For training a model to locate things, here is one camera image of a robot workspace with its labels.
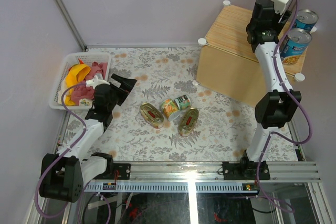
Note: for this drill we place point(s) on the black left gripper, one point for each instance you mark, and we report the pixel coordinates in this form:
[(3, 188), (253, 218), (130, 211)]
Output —
[(127, 84)]

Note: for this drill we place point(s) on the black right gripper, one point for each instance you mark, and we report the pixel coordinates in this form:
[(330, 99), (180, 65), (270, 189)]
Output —
[(277, 27)]

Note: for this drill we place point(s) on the blue soup can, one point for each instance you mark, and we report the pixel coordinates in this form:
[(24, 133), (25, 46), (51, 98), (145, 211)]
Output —
[(294, 45), (306, 19)]

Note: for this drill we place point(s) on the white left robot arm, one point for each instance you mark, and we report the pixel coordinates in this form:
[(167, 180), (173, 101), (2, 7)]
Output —
[(64, 174)]

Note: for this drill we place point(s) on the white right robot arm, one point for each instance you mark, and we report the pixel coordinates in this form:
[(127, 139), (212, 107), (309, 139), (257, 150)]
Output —
[(278, 105)]

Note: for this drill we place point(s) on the gold oval tin under jar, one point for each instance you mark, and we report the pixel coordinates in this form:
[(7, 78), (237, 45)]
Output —
[(152, 115)]

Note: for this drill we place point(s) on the pink cloth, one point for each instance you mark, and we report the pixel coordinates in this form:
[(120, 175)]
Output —
[(97, 68)]

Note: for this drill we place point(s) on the white patterned cloth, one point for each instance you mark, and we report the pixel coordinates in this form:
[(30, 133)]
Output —
[(80, 96)]

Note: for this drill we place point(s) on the yellow cloth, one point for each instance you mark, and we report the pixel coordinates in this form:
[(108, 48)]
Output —
[(77, 76)]

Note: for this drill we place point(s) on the dark green small can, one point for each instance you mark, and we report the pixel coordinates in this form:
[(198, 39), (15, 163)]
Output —
[(183, 102)]

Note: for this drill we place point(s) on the wooden cube cabinet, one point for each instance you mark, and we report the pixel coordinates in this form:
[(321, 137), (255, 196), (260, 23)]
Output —
[(228, 64)]

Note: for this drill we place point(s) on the white plastic laundry basket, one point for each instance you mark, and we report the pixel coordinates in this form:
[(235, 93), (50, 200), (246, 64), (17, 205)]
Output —
[(70, 60)]

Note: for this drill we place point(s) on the gold oval fish tin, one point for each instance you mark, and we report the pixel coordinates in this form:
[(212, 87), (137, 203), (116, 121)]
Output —
[(188, 122)]

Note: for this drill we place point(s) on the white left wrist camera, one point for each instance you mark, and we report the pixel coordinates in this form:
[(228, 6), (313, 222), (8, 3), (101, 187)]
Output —
[(95, 82)]

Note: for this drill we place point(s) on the aluminium frame rail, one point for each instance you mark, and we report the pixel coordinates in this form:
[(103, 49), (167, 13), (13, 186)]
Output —
[(202, 177)]

